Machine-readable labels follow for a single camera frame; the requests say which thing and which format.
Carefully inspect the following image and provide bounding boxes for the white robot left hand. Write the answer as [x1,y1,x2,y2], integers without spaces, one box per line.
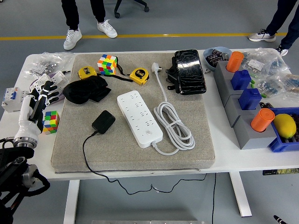
[14,80,59,142]

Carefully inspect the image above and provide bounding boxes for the black power adapter plug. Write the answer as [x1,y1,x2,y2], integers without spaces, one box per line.
[91,110,116,135]

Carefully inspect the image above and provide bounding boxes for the large colourful puzzle cube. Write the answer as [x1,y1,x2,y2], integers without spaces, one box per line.
[97,54,118,75]

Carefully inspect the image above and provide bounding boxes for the white power strip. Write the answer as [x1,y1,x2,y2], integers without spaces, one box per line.
[117,90,164,148]

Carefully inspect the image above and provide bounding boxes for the small colourful puzzle cube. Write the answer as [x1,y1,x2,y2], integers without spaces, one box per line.
[43,110,60,135]

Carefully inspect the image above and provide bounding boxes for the white circuit breaker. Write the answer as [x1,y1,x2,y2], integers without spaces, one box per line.
[1,86,31,113]

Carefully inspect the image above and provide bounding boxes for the white socket module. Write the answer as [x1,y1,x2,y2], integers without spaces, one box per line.
[48,70,70,91]
[29,73,51,93]

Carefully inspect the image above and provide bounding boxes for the purple flat band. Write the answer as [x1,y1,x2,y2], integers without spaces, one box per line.
[31,72,67,103]

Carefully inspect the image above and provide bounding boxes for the white table leg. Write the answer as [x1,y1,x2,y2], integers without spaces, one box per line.
[63,180,80,224]
[228,172,252,217]

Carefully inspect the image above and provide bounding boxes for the black table control panel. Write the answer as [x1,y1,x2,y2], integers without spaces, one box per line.
[262,168,299,176]

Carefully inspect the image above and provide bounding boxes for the clear bag metal parts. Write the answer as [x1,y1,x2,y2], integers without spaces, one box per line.
[26,51,75,77]

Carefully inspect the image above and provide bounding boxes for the black cloth pouch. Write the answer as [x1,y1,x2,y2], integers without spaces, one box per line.
[62,75,112,105]

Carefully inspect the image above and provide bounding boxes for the small yellow tape measure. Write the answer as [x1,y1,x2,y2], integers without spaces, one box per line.
[77,66,97,81]

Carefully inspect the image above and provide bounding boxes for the blue plastic bin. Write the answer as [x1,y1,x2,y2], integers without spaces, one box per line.
[267,107,299,153]

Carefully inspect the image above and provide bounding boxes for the grey slotted block holder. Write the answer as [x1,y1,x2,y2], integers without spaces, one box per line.
[214,61,280,150]

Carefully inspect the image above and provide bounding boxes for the person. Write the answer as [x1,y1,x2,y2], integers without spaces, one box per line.
[248,0,299,57]
[61,0,118,51]

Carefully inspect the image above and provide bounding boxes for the yellow lemon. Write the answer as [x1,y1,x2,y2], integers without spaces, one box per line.
[273,113,297,139]

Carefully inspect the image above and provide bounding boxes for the orange cylinder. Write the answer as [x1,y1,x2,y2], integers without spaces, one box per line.
[250,108,276,133]
[225,51,244,72]

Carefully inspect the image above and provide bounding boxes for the blue block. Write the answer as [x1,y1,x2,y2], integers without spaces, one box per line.
[238,88,262,111]
[230,69,252,91]

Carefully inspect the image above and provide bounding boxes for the grey-brown mat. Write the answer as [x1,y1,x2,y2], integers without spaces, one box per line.
[50,52,217,174]

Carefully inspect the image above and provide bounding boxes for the clear bag blue parts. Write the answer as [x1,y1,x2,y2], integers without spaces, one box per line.
[253,74,285,98]

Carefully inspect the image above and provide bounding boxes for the clear bag brown parts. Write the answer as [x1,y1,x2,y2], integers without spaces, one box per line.
[280,74,299,96]

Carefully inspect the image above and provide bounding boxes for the black office chair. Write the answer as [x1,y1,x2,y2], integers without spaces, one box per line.
[114,0,150,19]

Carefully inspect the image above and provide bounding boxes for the clear bag white label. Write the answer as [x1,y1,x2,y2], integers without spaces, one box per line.
[242,48,292,77]

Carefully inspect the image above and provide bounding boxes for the black glossy cracked case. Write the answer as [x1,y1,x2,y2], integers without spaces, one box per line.
[174,49,207,95]

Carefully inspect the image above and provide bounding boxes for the black electronic parts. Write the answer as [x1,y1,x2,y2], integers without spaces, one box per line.
[207,49,231,65]

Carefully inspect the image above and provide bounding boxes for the light blue bowl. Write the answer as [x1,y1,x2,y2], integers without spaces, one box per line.
[203,47,233,72]

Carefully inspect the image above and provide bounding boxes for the hanging black cable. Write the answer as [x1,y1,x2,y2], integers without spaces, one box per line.
[211,173,217,224]

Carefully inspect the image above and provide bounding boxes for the thin black adapter cord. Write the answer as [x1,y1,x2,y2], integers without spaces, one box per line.
[82,131,208,195]

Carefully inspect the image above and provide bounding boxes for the yellow tape measure black strap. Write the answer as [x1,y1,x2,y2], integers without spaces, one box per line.
[114,61,150,86]

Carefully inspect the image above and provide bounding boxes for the white power strip cable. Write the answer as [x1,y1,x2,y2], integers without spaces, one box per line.
[151,62,196,155]

